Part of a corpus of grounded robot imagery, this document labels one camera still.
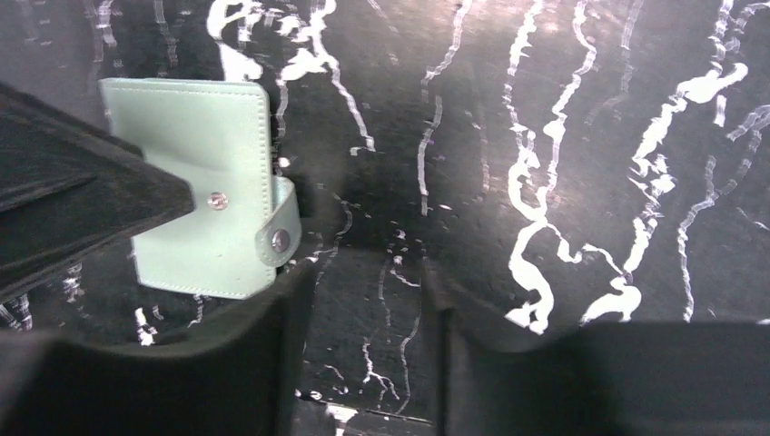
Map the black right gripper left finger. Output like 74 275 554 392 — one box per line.
1 264 315 435

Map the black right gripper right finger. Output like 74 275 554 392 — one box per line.
420 260 769 435

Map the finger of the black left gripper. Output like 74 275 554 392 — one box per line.
1 84 194 302

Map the mint green card holder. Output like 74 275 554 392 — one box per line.
100 78 301 300

